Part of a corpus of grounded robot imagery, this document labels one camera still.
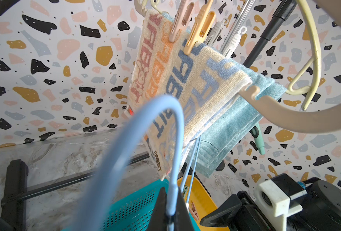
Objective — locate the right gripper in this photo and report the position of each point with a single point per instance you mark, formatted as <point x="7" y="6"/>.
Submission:
<point x="239" y="211"/>

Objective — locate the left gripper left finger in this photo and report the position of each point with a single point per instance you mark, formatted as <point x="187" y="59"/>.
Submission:
<point x="158" y="221"/>

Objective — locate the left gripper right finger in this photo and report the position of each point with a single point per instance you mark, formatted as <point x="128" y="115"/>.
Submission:
<point x="182" y="220"/>

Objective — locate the blue wire hanger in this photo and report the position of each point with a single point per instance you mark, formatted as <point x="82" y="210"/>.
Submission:
<point x="121" y="174"/>

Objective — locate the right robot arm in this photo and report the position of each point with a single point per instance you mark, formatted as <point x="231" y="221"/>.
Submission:
<point x="321" y="211"/>

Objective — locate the beige plastic hanger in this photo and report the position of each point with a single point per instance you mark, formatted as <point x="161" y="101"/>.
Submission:
<point x="324" y="121"/>

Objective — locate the teal plastic basket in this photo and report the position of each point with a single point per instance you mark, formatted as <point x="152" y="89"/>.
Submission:
<point x="133" y="213"/>

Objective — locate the yellow plastic tray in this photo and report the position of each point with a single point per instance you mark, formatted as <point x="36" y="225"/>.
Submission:
<point x="203" y="204"/>

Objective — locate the light teal towel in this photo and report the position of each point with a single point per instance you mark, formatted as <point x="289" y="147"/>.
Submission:
<point x="219" y="139"/>

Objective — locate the mint green microphone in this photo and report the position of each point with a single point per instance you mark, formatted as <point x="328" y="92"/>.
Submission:
<point x="258" y="138"/>

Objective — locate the cream RABBIT lettered towel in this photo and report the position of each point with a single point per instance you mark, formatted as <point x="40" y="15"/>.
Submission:
<point x="205" y="83"/>

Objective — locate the black clothes rack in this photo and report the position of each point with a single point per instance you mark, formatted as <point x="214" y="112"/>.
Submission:
<point x="65" y="73"/>

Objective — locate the white clothespin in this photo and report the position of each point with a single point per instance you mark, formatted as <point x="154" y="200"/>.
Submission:
<point x="232" y="45"/>
<point x="215" y="32"/>

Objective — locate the yellow clothespin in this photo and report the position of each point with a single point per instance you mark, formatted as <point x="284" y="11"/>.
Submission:
<point x="201" y="27"/>

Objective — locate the beige pink clothespin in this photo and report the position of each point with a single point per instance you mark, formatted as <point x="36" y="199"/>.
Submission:
<point x="182" y="18"/>

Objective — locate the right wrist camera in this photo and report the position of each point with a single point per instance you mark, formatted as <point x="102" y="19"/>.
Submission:
<point x="279" y="198"/>

